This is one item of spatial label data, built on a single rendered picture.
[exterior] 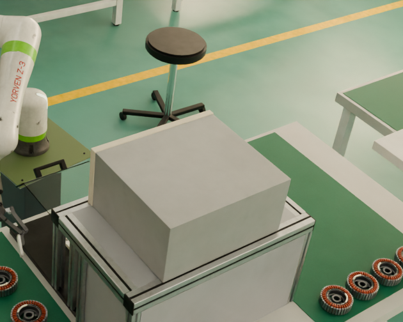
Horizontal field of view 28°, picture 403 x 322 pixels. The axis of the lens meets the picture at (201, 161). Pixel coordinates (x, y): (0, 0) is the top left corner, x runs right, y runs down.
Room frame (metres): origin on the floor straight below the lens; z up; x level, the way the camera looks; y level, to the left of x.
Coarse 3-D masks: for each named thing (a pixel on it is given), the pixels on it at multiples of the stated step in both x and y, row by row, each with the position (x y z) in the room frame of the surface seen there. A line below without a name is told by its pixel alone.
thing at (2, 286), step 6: (0, 270) 1.81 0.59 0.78; (6, 270) 1.81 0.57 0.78; (12, 270) 1.81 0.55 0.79; (0, 276) 1.79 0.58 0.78; (6, 276) 1.80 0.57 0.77; (12, 276) 1.79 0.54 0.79; (0, 282) 1.76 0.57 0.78; (6, 282) 1.76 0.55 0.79; (12, 282) 1.76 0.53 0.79; (0, 288) 1.73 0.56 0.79; (6, 288) 1.74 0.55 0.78; (12, 288) 1.75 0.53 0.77; (0, 294) 1.72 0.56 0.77; (6, 294) 1.73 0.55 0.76
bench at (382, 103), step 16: (384, 80) 3.50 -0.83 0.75; (400, 80) 3.53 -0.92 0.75; (336, 96) 3.32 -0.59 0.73; (352, 96) 3.30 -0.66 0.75; (368, 96) 3.32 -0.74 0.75; (384, 96) 3.35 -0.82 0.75; (400, 96) 3.37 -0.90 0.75; (352, 112) 3.23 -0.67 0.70; (368, 112) 3.18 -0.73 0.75; (384, 112) 3.20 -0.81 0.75; (400, 112) 3.23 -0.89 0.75; (384, 128) 3.09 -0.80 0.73; (400, 128) 3.09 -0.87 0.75; (336, 144) 3.30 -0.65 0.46
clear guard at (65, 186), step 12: (72, 168) 2.04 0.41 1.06; (84, 168) 2.05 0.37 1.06; (36, 180) 1.95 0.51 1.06; (48, 180) 1.96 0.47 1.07; (60, 180) 1.97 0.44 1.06; (72, 180) 1.98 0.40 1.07; (84, 180) 1.99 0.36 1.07; (36, 192) 1.89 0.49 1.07; (48, 192) 1.90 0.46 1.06; (60, 192) 1.91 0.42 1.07; (72, 192) 1.92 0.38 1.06; (84, 192) 1.93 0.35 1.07; (48, 204) 1.84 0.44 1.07; (60, 204) 1.85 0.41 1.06
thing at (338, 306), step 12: (396, 252) 2.20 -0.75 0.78; (372, 264) 2.12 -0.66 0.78; (384, 264) 2.14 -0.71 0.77; (396, 264) 2.13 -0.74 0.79; (348, 276) 2.04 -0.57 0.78; (360, 276) 2.05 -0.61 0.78; (372, 276) 2.09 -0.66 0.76; (384, 276) 2.06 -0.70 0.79; (396, 276) 2.07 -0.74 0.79; (324, 288) 1.96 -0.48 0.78; (336, 288) 1.97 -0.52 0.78; (348, 288) 1.99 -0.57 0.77; (360, 288) 2.00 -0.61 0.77; (372, 288) 1.99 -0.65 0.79; (324, 300) 1.90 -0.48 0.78; (336, 300) 1.92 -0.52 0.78; (348, 300) 1.92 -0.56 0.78; (336, 312) 1.87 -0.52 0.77
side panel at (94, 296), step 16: (80, 256) 1.65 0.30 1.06; (80, 272) 1.65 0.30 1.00; (80, 288) 1.65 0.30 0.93; (96, 288) 1.60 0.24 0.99; (80, 304) 1.64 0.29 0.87; (96, 304) 1.60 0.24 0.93; (112, 304) 1.54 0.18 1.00; (80, 320) 1.63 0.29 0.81; (96, 320) 1.60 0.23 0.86; (112, 320) 1.54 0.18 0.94; (128, 320) 1.47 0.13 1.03
